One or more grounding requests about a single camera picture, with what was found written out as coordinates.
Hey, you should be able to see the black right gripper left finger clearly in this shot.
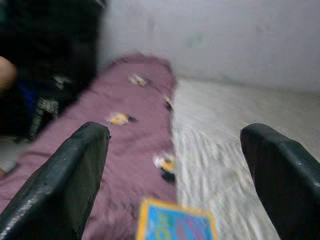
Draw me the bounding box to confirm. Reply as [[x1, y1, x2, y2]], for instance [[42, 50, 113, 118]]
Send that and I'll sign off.
[[0, 121, 111, 240]]

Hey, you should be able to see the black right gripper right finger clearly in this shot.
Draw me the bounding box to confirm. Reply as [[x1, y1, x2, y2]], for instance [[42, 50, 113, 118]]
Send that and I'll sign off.
[[239, 122, 320, 240]]

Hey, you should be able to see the pink cartoon-print blanket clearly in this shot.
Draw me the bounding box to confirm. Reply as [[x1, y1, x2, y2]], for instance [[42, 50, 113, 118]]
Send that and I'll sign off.
[[0, 53, 179, 240]]

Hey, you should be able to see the colourful children's picture book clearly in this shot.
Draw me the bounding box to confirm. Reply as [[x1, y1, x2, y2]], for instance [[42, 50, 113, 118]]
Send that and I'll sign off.
[[135, 196, 219, 240]]

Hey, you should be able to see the grey-white quilted mattress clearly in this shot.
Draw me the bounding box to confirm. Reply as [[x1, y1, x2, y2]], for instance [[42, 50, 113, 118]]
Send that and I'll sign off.
[[171, 76, 320, 240]]

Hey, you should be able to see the bare-legged person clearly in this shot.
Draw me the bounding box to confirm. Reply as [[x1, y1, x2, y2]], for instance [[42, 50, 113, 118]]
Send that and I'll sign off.
[[0, 55, 18, 96]]

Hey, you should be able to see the black bag with white print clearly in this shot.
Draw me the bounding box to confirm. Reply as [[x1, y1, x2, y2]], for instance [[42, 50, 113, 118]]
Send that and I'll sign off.
[[0, 0, 109, 144]]

